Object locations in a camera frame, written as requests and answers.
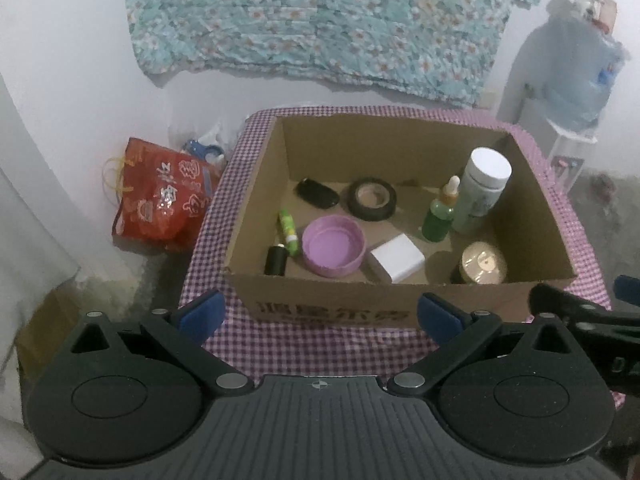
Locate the gold round metal tin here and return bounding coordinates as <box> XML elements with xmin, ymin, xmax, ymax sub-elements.
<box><xmin>451</xmin><ymin>242</ymin><xmax>508</xmax><ymax>285</ymax></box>

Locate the green dropper bottle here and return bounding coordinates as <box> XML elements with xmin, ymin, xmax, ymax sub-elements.
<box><xmin>421</xmin><ymin>176</ymin><xmax>460</xmax><ymax>243</ymax></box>

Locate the green glue stick tube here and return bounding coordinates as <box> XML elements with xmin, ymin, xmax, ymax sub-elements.
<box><xmin>278</xmin><ymin>209</ymin><xmax>300</xmax><ymax>257</ymax></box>

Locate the white medicine bottle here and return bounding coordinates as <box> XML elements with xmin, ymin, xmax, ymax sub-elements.
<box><xmin>451</xmin><ymin>148</ymin><xmax>512</xmax><ymax>235</ymax></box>

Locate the white square box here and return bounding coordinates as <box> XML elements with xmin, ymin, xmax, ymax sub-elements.
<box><xmin>368</xmin><ymin>234</ymin><xmax>425</xmax><ymax>284</ymax></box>

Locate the small black cylinder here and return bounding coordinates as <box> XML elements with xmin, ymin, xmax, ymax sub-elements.
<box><xmin>264</xmin><ymin>244</ymin><xmax>288</xmax><ymax>276</ymax></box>

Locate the brown cardboard box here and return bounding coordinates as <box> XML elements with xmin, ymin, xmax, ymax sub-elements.
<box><xmin>224</xmin><ymin>114</ymin><xmax>577</xmax><ymax>327</ymax></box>

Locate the red gift bag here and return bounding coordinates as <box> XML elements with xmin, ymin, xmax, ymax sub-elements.
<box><xmin>112</xmin><ymin>138</ymin><xmax>222</xmax><ymax>252</ymax></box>

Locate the black tape roll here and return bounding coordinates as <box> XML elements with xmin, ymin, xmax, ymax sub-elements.
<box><xmin>346</xmin><ymin>178</ymin><xmax>397</xmax><ymax>222</ymax></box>

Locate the white water dispenser stand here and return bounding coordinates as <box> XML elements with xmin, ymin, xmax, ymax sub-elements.
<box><xmin>518</xmin><ymin>98</ymin><xmax>598</xmax><ymax>193</ymax></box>

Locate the black oval case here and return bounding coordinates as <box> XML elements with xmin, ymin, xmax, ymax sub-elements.
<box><xmin>295</xmin><ymin>178</ymin><xmax>340</xmax><ymax>210</ymax></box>

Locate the blue white plastic bag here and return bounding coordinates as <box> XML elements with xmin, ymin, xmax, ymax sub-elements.
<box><xmin>168</xmin><ymin>120</ymin><xmax>239</xmax><ymax>174</ymax></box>

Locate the large blue water jug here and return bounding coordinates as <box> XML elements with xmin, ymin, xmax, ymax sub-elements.
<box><xmin>542</xmin><ymin>0</ymin><xmax>629</xmax><ymax>132</ymax></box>

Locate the teal floral curtain cloth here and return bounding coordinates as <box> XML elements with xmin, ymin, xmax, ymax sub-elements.
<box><xmin>126</xmin><ymin>0</ymin><xmax>539</xmax><ymax>106</ymax></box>

